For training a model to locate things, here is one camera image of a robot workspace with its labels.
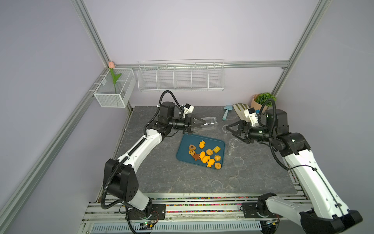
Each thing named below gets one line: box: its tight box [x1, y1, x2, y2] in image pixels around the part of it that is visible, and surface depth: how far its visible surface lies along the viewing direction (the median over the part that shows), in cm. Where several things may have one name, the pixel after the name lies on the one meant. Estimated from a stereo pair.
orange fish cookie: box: [199, 139, 206, 149], surface depth 101 cm
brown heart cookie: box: [188, 144, 197, 151], surface depth 98 cm
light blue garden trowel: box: [222, 104, 233, 121], surface depth 119 cm
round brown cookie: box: [214, 162, 222, 170], surface depth 90 cm
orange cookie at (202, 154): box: [199, 151, 206, 161], surface depth 94 cm
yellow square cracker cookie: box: [212, 145, 222, 154], surface depth 98 cm
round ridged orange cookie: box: [205, 149, 214, 156], surface depth 95 cm
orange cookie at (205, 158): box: [201, 155, 211, 164], surface depth 93 cm
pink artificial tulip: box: [108, 60, 122, 95], surface depth 92 cm
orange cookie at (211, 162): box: [206, 158, 215, 168], surface depth 91 cm
